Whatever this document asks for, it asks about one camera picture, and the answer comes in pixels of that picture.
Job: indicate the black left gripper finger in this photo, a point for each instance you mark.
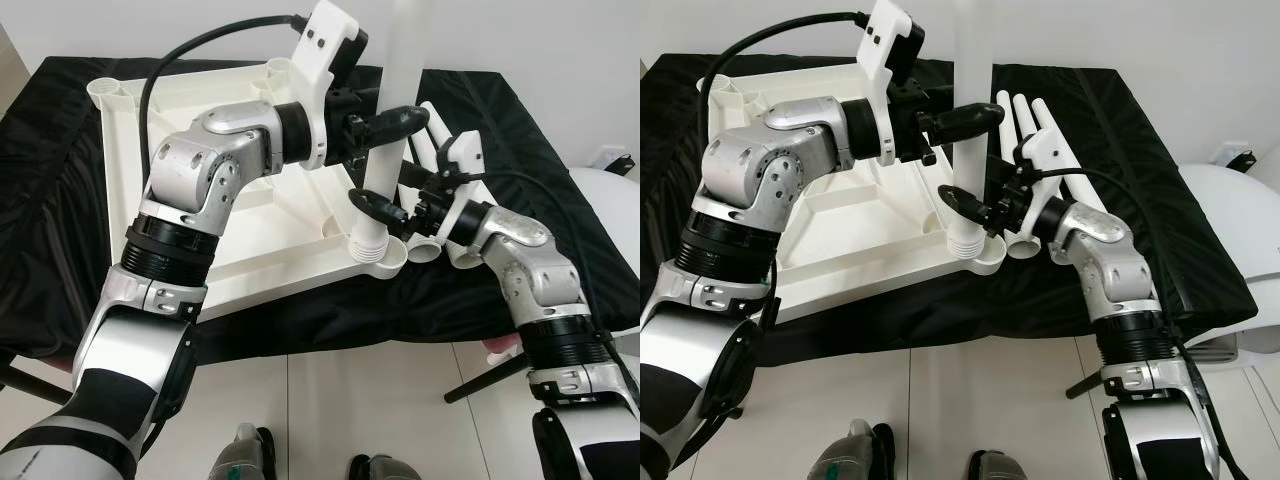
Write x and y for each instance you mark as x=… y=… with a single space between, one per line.
x=400 y=122
x=970 y=118

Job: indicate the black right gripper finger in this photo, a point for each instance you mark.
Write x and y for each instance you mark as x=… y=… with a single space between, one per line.
x=966 y=204
x=378 y=208

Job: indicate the white plastic children table top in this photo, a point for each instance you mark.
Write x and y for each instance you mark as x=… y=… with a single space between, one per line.
x=270 y=215
x=860 y=215

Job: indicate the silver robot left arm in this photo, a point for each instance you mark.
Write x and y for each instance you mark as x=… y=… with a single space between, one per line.
x=200 y=170
x=770 y=165

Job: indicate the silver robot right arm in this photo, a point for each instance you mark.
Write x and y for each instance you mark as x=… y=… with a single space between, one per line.
x=1110 y=260
x=520 y=260

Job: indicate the black cloth table cover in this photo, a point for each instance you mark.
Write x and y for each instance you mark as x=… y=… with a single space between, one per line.
x=1150 y=150
x=60 y=200

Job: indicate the pink plastic item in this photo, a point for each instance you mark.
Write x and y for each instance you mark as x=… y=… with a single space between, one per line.
x=500 y=345

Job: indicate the black metal table leg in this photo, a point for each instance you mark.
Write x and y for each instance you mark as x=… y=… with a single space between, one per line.
x=35 y=388
x=485 y=378
x=1085 y=385

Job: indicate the white dome appliance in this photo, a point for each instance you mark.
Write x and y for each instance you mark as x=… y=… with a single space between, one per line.
x=615 y=210
x=1240 y=220

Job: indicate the grey robot right foot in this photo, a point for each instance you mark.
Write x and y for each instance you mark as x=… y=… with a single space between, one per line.
x=378 y=468
x=990 y=465

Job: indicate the grey robot foot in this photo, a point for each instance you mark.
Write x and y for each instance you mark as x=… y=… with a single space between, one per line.
x=990 y=465
x=378 y=468
x=855 y=450
x=240 y=455

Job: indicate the grey robot left foot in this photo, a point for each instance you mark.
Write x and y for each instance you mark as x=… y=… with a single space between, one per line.
x=855 y=450
x=240 y=455

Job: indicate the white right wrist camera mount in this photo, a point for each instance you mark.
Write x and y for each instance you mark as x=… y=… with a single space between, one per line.
x=1045 y=150
x=462 y=150

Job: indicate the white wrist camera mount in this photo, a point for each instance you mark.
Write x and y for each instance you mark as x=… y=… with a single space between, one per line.
x=880 y=40
x=462 y=150
x=1045 y=150
x=325 y=40

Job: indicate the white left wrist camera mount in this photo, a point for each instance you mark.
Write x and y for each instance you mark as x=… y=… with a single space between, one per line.
x=880 y=40
x=325 y=40

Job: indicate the wall socket with black plug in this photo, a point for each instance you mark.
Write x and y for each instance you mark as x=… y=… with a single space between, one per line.
x=610 y=160
x=1235 y=155

